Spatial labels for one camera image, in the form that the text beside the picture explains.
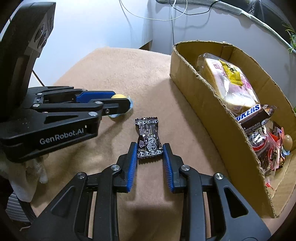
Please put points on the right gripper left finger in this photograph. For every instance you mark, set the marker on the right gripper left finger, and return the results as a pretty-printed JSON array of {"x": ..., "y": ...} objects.
[{"x": 86, "y": 208}]

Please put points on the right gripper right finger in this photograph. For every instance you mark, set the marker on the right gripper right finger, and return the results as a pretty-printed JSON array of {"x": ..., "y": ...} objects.
[{"x": 180, "y": 182}]

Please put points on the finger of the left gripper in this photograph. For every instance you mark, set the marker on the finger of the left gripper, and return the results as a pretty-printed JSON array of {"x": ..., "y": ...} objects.
[
  {"x": 86, "y": 96},
  {"x": 108, "y": 107}
]

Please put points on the yellow jelly cup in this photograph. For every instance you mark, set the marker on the yellow jelly cup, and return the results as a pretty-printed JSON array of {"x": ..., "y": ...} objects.
[{"x": 125, "y": 104}]

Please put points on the black patterned candy wrapper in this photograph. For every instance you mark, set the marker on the black patterned candy wrapper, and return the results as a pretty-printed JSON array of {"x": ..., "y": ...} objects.
[{"x": 148, "y": 143}]

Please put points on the striped sleeve forearm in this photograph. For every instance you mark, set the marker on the striped sleeve forearm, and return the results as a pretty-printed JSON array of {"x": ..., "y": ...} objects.
[{"x": 18, "y": 210}]

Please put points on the white gloved left hand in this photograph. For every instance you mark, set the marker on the white gloved left hand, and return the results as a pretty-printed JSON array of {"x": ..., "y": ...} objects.
[{"x": 24, "y": 177}]

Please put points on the red clear snack bag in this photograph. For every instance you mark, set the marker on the red clear snack bag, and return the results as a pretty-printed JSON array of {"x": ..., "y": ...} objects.
[{"x": 268, "y": 144}]

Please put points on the cardboard box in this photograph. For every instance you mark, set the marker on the cardboard box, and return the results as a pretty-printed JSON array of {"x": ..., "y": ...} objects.
[{"x": 227, "y": 134}]

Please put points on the Snickers bar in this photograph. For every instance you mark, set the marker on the Snickers bar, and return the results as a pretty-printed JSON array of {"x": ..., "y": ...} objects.
[{"x": 255, "y": 117}]

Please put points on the pink bread package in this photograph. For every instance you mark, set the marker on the pink bread package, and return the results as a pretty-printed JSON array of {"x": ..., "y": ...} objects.
[{"x": 229, "y": 83}]

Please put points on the grey window sill padding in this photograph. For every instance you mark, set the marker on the grey window sill padding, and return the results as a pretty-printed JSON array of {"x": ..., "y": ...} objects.
[{"x": 216, "y": 21}]

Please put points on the potted spider plant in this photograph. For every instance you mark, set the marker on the potted spider plant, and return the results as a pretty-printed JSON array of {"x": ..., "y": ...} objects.
[{"x": 292, "y": 35}]

